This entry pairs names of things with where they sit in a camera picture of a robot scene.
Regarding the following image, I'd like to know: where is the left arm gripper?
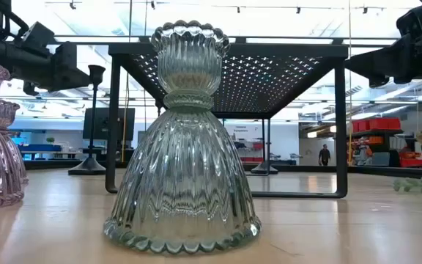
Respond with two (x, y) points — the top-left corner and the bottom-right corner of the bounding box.
(11, 38), (91, 97)

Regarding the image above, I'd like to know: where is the tall black candlestick holder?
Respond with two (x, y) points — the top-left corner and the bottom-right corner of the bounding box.
(250, 117), (279, 175)
(67, 65), (107, 176)

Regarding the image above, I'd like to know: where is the small pink glass candle holder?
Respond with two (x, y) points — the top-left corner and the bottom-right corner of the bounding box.
(0, 99), (29, 184)

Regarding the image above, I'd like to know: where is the clear green glass candle holder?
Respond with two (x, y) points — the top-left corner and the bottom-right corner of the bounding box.
(103, 20), (262, 255)

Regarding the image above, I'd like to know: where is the row of red storage bins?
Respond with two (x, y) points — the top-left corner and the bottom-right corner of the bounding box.
(352, 117), (401, 133)

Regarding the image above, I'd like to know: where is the black computer monitor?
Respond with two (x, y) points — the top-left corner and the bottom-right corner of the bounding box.
(82, 107), (136, 141)

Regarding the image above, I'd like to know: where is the blue table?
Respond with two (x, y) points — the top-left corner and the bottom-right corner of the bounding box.
(18, 144), (62, 153)

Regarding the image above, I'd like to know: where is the red storage bin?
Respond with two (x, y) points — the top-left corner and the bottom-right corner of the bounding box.
(399, 157), (422, 169)

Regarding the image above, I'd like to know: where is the person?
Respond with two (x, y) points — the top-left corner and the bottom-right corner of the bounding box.
(318, 143), (332, 166)

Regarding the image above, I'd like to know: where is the black metal mesh riser shelf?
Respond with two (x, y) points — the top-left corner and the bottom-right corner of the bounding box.
(104, 43), (349, 199)

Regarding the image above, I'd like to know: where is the pale green plant sprig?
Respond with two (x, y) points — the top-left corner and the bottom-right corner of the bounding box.
(393, 176), (422, 194)

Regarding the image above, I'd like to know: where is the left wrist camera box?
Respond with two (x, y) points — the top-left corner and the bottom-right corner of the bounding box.
(20, 21), (56, 52)

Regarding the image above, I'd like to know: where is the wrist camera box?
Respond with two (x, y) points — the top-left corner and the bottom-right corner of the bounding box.
(20, 21), (56, 52)
(396, 3), (422, 37)

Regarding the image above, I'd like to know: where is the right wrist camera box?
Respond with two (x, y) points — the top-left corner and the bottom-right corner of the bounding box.
(396, 3), (422, 37)

